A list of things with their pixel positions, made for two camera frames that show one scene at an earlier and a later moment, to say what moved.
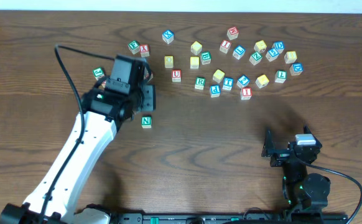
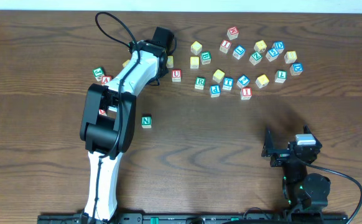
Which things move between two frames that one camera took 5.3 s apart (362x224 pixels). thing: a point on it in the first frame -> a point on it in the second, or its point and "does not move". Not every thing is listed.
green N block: x=146 y=122 does not move
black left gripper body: x=148 y=97 -> x=164 y=66
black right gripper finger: x=269 y=145 does not move
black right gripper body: x=283 y=154 does not move
